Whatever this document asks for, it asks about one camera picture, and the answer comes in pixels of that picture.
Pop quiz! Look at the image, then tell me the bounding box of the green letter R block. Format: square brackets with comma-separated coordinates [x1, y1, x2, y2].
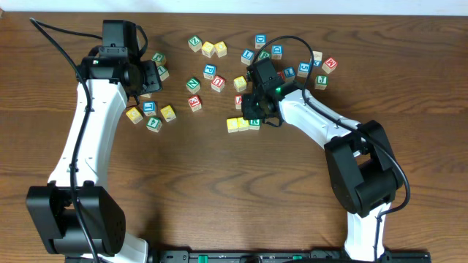
[249, 119, 261, 130]

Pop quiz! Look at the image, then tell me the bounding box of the yellow letter O block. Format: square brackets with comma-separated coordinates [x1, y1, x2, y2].
[237, 117, 249, 132]

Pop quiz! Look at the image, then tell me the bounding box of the blue letter L block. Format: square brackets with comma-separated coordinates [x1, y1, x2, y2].
[143, 101, 156, 116]
[241, 49, 255, 66]

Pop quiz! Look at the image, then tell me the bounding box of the yellow letter C block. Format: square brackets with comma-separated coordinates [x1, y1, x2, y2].
[226, 118, 239, 133]

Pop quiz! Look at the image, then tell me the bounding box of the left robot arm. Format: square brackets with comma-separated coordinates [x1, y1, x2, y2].
[26, 20, 162, 262]

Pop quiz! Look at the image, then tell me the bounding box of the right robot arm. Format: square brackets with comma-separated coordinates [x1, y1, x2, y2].
[241, 58, 410, 262]

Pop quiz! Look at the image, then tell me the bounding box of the green number 7 block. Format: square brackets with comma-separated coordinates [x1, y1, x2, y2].
[157, 65, 170, 81]

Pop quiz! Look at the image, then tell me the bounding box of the red letter A block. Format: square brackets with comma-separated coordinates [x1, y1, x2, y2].
[235, 95, 242, 110]

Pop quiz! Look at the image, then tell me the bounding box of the yellow block centre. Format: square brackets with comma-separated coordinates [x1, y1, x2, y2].
[233, 76, 247, 92]

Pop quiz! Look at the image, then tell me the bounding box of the yellow block lower left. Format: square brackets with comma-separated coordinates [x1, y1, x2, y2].
[160, 105, 176, 122]

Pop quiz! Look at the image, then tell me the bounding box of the yellow block far left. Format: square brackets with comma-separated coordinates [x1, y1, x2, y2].
[126, 107, 143, 124]

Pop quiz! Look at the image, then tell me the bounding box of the green number 4 block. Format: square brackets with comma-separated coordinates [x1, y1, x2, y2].
[146, 116, 162, 133]

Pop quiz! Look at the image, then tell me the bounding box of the red letter U block right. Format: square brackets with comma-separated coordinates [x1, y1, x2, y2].
[277, 71, 286, 82]

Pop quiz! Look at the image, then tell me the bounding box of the red letter u block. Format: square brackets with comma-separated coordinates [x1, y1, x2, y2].
[277, 71, 286, 82]
[211, 75, 225, 93]

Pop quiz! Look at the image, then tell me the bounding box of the green letter N block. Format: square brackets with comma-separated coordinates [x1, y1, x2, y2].
[186, 77, 201, 94]

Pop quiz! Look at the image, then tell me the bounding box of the red letter U block centre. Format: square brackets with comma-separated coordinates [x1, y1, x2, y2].
[211, 75, 225, 93]

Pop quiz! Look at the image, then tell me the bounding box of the blue letter I block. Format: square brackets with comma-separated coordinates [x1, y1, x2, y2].
[283, 67, 296, 82]

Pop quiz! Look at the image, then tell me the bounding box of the red number 3 block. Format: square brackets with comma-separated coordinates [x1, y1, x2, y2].
[188, 95, 202, 112]

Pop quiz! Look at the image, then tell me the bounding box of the green letter B block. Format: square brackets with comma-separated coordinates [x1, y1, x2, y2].
[258, 50, 271, 61]

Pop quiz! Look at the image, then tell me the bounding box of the blue letter P block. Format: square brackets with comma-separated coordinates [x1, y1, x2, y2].
[203, 64, 216, 80]

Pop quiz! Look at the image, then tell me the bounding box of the green letter Z block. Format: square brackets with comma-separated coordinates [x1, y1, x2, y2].
[188, 35, 203, 53]

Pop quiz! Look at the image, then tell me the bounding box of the blue letter D block lower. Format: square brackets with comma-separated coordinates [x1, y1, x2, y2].
[271, 45, 283, 60]

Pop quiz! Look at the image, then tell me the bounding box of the blue letter d block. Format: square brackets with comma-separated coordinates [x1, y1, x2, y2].
[254, 34, 266, 50]
[271, 45, 283, 60]

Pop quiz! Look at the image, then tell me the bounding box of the blue number 5 block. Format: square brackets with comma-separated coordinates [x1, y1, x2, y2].
[297, 62, 311, 77]

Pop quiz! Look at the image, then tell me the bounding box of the yellow block top left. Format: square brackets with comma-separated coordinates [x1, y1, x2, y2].
[201, 41, 215, 58]

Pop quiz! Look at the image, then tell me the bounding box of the yellow block top right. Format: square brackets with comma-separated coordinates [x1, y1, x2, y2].
[214, 41, 227, 58]

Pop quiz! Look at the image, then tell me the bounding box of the blue letter D block upper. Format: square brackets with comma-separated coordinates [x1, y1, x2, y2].
[254, 34, 266, 50]

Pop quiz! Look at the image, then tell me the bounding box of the green letter J block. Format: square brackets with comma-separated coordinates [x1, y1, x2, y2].
[314, 75, 328, 90]

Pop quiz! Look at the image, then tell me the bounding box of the blue letter X block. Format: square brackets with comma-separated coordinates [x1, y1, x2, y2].
[313, 51, 322, 67]

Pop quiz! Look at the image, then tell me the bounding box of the red letter M block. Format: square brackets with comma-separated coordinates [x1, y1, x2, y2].
[322, 57, 338, 74]

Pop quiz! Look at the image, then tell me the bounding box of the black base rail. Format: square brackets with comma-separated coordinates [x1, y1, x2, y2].
[146, 246, 432, 263]

